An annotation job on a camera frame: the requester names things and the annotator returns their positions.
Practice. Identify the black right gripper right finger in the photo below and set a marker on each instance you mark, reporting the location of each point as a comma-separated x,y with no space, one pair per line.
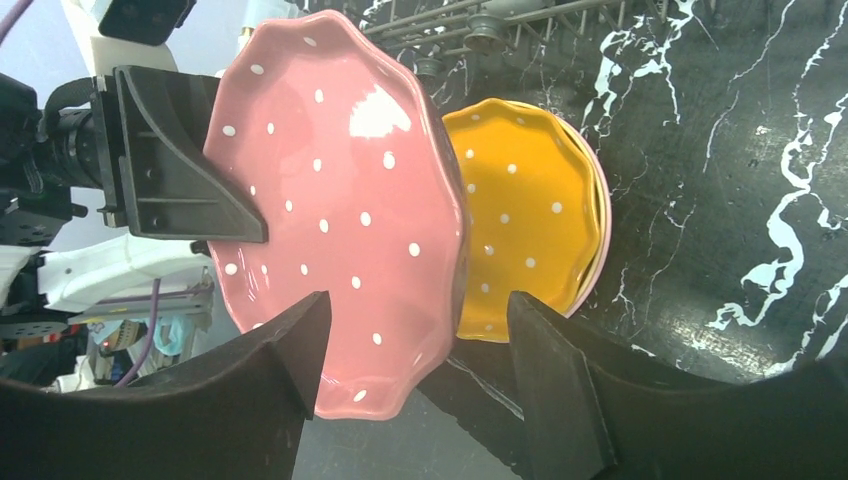
596,409

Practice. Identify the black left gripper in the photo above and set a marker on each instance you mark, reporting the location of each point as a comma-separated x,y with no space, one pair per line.
171,190

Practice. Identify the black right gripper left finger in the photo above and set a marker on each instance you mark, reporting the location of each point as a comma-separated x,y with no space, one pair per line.
234,412

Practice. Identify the pink polka dot plate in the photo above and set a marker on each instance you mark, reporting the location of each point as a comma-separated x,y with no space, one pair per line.
345,156

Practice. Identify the metal wire dish rack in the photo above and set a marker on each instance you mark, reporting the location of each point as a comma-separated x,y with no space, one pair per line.
437,37

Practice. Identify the yellow plate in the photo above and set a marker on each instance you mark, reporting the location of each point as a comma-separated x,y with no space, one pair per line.
532,200

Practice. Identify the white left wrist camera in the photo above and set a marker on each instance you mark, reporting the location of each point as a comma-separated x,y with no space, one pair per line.
112,33

